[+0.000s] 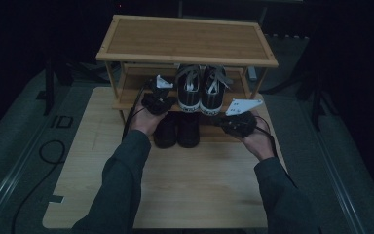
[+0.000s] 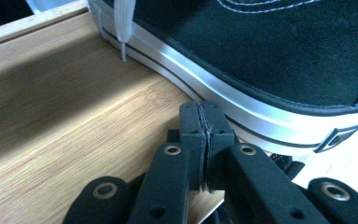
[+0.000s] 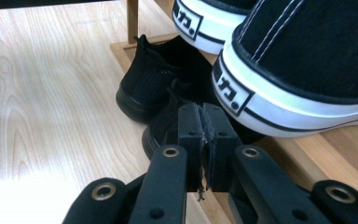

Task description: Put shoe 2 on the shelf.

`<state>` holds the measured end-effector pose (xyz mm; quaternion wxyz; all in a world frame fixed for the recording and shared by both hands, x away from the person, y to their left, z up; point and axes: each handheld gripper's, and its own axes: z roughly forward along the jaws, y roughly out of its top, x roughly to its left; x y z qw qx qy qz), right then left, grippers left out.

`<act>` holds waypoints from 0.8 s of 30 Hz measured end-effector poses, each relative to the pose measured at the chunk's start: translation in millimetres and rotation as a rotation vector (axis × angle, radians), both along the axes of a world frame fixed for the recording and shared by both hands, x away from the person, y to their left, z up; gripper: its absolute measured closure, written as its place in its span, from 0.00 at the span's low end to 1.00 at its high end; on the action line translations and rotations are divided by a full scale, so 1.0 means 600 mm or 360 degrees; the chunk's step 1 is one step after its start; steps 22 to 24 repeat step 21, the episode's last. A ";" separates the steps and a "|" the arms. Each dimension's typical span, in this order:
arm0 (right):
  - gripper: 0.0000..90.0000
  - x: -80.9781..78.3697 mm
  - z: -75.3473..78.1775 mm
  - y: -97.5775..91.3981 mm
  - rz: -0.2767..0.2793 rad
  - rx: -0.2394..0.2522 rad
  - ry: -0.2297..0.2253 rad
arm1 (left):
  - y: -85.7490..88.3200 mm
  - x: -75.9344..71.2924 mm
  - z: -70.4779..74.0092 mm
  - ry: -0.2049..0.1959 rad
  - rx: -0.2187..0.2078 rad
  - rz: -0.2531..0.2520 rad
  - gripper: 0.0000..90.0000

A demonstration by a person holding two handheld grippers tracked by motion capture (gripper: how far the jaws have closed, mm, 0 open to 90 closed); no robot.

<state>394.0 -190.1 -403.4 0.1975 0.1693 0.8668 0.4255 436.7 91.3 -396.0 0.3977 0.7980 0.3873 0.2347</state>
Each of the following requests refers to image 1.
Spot black cable on floor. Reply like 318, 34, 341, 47
11, 139, 67, 234

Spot wooden three-tier shoe rack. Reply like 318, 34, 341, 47
95, 14, 280, 144

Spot black lace-up shoe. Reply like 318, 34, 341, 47
177, 111, 202, 149
152, 111, 179, 150

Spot black metal stand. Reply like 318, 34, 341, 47
37, 57, 74, 117
296, 42, 339, 132

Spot left hand-held gripper cable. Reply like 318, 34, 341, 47
121, 78, 154, 141

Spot hand-held gripper cable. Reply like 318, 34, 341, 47
121, 78, 154, 141
254, 115, 279, 158

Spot right hand-held gripper cable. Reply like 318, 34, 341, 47
254, 115, 279, 158

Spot person's left hand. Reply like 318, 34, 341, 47
130, 101, 168, 137

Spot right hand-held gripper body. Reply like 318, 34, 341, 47
223, 98, 264, 137

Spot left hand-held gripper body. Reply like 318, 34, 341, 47
141, 75, 173, 117

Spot black canvas sneaker white laces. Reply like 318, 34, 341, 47
200, 64, 234, 117
174, 63, 203, 113

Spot person's right hand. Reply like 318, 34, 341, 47
240, 111, 276, 162

